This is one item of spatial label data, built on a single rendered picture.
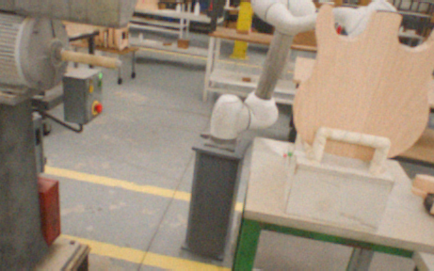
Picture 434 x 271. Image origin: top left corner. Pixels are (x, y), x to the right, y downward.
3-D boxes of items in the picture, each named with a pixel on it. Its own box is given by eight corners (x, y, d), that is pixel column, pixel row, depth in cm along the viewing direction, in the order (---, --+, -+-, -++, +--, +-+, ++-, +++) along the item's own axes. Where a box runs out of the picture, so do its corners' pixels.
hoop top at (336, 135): (315, 138, 100) (317, 127, 99) (314, 134, 103) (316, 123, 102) (390, 152, 98) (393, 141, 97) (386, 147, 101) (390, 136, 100)
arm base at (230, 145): (205, 132, 218) (206, 123, 216) (241, 140, 213) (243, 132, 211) (195, 143, 202) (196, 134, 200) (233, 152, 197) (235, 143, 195)
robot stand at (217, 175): (194, 223, 250) (206, 129, 222) (233, 234, 244) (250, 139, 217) (180, 248, 225) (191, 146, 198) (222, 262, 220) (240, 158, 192)
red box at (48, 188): (-2, 238, 171) (-11, 169, 157) (15, 222, 182) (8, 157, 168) (49, 248, 169) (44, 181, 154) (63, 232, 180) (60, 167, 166)
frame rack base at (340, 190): (284, 215, 109) (297, 164, 103) (282, 188, 123) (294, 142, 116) (377, 232, 107) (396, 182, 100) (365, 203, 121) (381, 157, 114)
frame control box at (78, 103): (24, 133, 151) (20, 71, 141) (53, 116, 171) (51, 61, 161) (81, 143, 149) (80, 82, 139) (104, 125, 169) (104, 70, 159)
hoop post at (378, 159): (369, 175, 102) (379, 144, 98) (366, 169, 105) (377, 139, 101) (381, 177, 101) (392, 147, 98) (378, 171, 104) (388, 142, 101)
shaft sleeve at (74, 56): (67, 52, 123) (65, 61, 123) (62, 49, 120) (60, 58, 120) (119, 60, 121) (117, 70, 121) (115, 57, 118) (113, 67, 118)
